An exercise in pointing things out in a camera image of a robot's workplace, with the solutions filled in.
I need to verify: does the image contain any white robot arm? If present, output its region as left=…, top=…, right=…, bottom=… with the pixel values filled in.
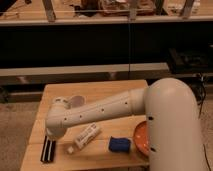
left=45, top=78, right=208, bottom=171

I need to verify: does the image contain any clear plastic cup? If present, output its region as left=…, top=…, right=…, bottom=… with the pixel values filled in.
left=68, top=95, right=85, bottom=108

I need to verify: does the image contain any white tube with cap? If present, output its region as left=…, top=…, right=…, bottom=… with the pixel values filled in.
left=67, top=123, right=101, bottom=154

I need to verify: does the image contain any orange plate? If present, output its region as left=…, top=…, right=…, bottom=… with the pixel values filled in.
left=133, top=121, right=149, bottom=156

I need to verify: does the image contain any blue sponge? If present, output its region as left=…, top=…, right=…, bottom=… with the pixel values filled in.
left=108, top=137, right=131, bottom=153

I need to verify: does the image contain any grey metal shelf rail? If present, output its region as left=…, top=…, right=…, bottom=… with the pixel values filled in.
left=0, top=62, right=171, bottom=85

